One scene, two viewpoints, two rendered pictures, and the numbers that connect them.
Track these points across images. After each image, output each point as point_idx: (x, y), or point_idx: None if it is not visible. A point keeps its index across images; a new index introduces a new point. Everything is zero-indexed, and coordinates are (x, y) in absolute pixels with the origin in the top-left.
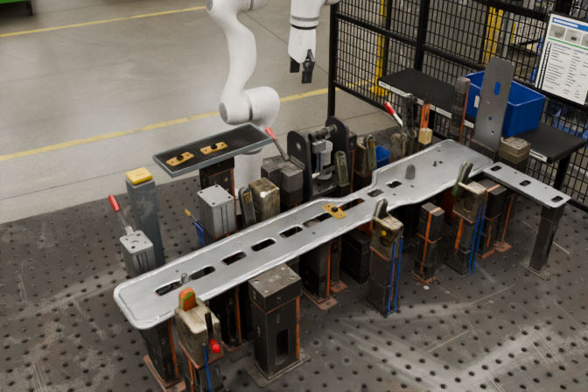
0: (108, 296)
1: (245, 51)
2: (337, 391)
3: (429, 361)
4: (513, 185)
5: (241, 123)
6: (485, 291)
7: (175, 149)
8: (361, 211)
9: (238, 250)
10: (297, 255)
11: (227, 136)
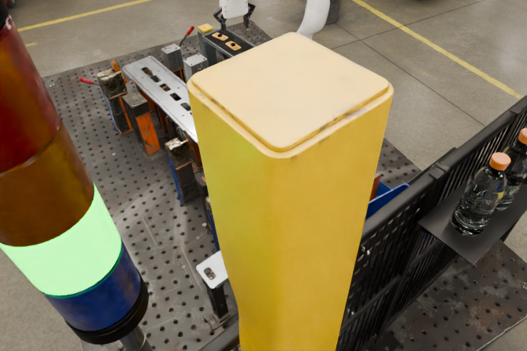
0: None
1: (307, 10)
2: (125, 174)
3: (134, 218)
4: None
5: None
6: (195, 264)
7: (232, 33)
8: None
9: (171, 88)
10: (164, 111)
11: (249, 48)
